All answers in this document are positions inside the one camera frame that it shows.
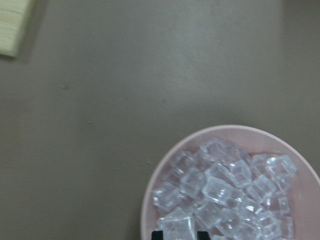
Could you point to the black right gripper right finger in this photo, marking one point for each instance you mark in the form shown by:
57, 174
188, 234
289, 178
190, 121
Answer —
203, 235

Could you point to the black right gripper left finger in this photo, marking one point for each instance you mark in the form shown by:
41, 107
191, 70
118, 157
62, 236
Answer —
157, 235

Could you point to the clear ice cube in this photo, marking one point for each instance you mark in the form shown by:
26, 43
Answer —
177, 225

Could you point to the pink bowl of ice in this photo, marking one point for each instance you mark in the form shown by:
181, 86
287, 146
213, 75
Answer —
305, 187

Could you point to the bamboo cutting board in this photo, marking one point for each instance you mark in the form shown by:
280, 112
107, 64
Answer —
14, 18

